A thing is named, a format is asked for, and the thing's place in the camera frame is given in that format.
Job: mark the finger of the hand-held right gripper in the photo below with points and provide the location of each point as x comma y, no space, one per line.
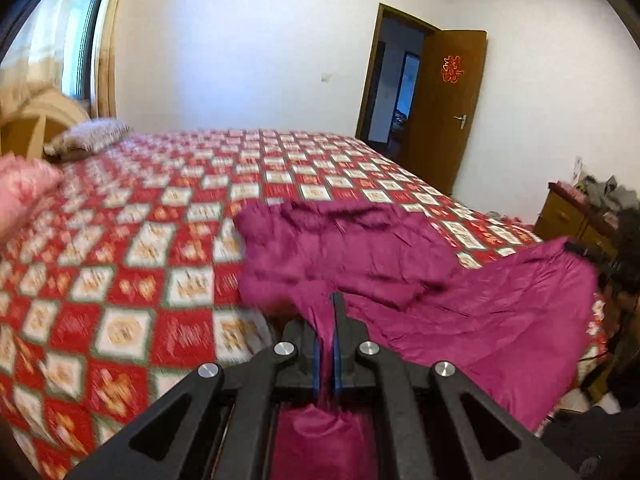
581,250

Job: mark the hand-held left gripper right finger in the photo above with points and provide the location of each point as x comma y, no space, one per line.
338,362

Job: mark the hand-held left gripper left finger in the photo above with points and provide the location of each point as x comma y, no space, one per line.
315,362

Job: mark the magenta puffer jacket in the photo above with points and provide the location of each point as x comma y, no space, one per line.
400,260

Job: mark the wooden bedside cabinet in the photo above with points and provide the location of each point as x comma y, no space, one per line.
560,215

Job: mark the clutter on cabinet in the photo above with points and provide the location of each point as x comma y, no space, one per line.
600,190

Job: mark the person's dark clothing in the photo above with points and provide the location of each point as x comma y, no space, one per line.
600,440

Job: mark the brown wooden door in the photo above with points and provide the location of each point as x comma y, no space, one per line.
445,130

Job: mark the red checked printed bed cover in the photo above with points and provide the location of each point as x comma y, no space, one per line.
150,240

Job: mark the red paper door decoration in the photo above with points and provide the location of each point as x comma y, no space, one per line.
451,70

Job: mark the striped pillow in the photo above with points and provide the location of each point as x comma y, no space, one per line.
92,135

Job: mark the pink floral folded quilt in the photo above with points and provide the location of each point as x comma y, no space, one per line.
25,185

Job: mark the beige wooden headboard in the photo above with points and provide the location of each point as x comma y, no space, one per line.
45,110

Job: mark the narrow beige floral curtain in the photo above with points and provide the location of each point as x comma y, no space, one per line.
111,45

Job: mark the window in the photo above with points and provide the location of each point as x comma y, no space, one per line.
85,35

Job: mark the wide beige floral curtain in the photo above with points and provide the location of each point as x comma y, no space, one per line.
35,40

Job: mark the brown door frame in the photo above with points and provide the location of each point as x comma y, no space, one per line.
372,70

